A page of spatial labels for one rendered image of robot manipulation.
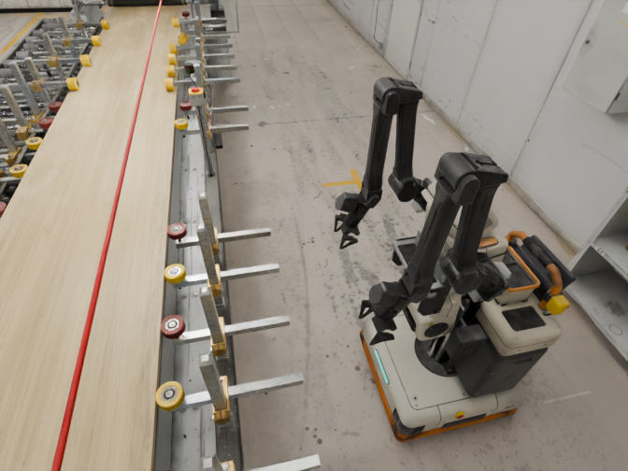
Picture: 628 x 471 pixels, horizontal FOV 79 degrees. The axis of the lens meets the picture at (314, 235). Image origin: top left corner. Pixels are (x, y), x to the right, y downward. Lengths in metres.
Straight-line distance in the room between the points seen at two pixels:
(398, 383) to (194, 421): 0.97
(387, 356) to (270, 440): 0.72
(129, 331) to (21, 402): 0.34
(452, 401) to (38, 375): 1.67
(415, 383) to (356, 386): 0.39
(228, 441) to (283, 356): 0.99
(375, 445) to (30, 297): 1.66
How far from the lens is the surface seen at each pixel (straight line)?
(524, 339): 1.71
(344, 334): 2.44
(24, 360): 1.59
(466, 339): 1.67
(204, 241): 1.41
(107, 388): 1.41
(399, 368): 2.06
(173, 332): 1.43
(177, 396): 1.31
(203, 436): 1.56
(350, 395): 2.27
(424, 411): 2.00
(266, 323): 1.49
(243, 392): 1.35
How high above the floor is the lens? 2.07
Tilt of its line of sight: 44 degrees down
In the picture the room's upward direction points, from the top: 3 degrees clockwise
